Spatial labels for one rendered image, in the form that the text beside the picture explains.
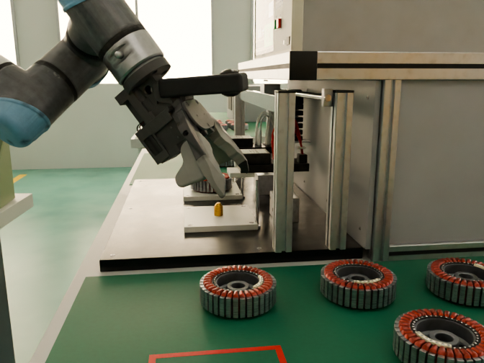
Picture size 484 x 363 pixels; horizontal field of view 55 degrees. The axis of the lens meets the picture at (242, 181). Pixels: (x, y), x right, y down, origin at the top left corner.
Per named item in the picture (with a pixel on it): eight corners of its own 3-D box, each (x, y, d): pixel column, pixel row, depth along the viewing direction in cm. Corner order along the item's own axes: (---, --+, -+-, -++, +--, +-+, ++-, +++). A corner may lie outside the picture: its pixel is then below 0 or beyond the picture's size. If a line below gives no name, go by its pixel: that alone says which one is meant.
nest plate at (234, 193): (183, 201, 116) (183, 196, 116) (183, 187, 131) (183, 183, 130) (242, 199, 118) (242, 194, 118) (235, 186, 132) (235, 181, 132)
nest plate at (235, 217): (184, 232, 93) (184, 227, 92) (184, 212, 107) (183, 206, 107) (258, 230, 95) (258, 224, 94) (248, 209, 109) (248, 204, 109)
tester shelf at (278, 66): (289, 80, 74) (289, 50, 73) (238, 78, 140) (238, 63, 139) (539, 80, 80) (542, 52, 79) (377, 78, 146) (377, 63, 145)
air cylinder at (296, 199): (275, 223, 99) (276, 198, 98) (269, 213, 106) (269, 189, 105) (299, 222, 99) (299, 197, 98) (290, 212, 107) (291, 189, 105)
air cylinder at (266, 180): (257, 195, 122) (257, 174, 121) (253, 188, 129) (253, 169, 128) (276, 194, 123) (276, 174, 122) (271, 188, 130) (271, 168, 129)
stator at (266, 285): (189, 315, 64) (189, 291, 64) (212, 281, 75) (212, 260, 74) (269, 325, 62) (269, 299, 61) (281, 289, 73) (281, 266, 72)
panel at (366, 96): (364, 249, 84) (375, 80, 77) (284, 174, 148) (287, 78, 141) (370, 249, 84) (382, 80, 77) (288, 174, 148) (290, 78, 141)
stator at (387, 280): (310, 281, 75) (310, 260, 74) (374, 276, 77) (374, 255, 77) (336, 315, 64) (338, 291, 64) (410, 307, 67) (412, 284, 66)
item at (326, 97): (324, 106, 79) (325, 88, 78) (262, 93, 139) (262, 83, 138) (333, 106, 79) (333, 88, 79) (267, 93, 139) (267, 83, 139)
